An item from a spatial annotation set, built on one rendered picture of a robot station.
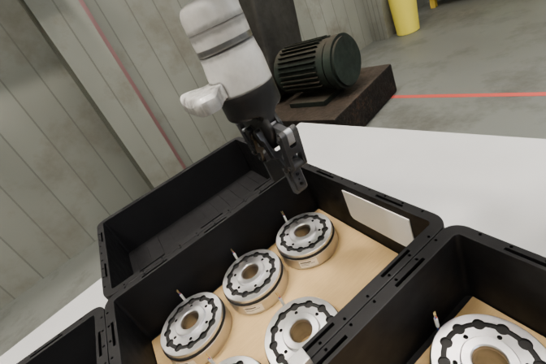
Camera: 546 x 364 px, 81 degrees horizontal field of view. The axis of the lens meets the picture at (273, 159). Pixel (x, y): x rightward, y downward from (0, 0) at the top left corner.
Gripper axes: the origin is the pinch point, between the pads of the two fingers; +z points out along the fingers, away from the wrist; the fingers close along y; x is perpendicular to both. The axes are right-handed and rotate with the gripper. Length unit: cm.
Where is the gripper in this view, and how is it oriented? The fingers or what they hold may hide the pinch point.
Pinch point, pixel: (285, 175)
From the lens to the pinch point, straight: 46.6
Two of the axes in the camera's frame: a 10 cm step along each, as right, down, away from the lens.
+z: 3.9, 8.2, 4.3
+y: -4.8, -2.2, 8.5
